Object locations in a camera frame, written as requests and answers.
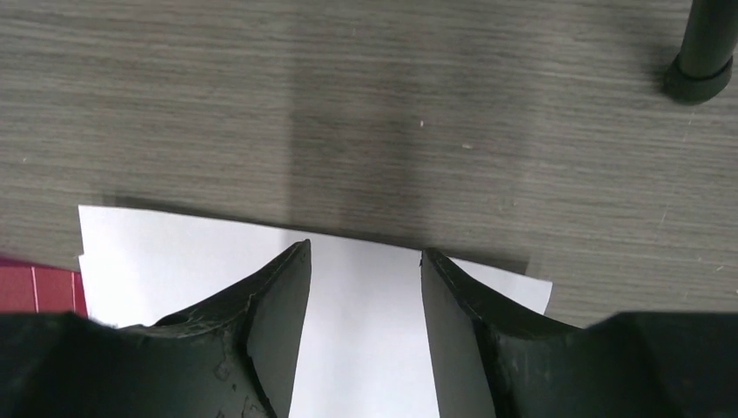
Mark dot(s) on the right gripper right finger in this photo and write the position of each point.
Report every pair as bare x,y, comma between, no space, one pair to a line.
493,357

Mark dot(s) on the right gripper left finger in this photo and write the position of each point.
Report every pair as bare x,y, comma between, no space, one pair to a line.
233,354

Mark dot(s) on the stack of white paper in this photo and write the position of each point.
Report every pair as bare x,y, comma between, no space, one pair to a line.
364,349

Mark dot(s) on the red plastic folder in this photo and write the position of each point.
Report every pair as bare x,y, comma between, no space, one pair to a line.
29,288

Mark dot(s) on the black music stand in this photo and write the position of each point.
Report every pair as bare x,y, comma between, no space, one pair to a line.
703,67

